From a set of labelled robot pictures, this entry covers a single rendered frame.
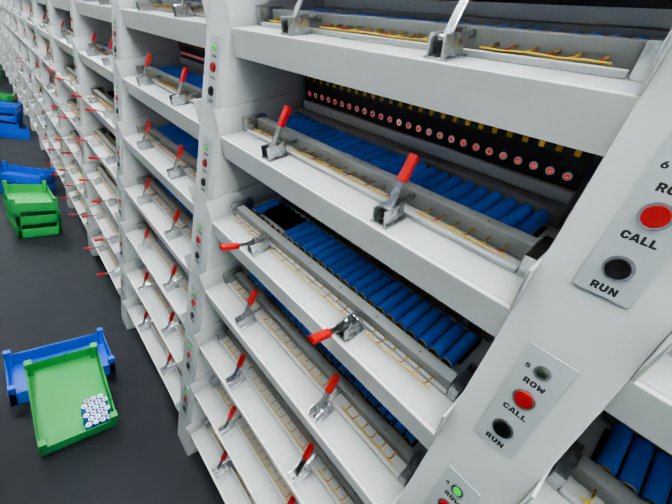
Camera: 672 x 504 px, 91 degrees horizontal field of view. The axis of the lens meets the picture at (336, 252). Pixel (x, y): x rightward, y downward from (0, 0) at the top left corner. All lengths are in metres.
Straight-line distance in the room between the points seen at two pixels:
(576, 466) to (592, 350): 0.17
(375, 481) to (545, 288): 0.41
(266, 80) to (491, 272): 0.58
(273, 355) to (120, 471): 0.80
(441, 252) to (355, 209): 0.13
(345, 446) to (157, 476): 0.85
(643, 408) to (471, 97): 0.30
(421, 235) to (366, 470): 0.39
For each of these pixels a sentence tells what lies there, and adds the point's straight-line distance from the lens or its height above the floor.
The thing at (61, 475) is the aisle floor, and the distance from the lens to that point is 1.44.
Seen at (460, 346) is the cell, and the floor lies 0.93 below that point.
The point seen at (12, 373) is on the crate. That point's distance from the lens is 1.75.
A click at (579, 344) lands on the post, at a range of 0.35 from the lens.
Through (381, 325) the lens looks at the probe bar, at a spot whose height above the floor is 0.91.
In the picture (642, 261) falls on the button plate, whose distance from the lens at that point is 0.33.
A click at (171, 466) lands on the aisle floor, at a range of 1.39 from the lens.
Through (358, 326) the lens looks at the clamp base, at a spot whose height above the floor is 0.90.
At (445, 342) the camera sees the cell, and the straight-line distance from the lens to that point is 0.51.
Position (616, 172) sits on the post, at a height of 1.20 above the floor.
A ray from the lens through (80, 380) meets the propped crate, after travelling 1.57.
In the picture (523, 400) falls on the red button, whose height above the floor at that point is 0.99.
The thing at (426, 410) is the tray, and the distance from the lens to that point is 0.48.
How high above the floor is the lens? 1.20
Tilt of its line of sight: 25 degrees down
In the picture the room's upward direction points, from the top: 16 degrees clockwise
